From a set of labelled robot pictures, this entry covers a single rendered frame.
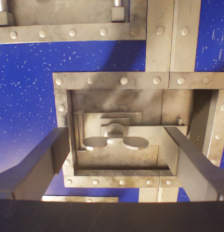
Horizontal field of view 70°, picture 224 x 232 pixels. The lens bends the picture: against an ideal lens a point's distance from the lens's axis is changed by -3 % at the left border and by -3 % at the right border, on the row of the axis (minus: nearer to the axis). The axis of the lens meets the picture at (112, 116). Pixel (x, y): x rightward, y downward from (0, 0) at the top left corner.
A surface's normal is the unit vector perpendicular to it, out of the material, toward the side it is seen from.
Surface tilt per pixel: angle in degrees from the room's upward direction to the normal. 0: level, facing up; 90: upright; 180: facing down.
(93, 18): 90
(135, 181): 90
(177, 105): 90
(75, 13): 90
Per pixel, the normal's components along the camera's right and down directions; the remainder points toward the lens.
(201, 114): -0.02, 0.29
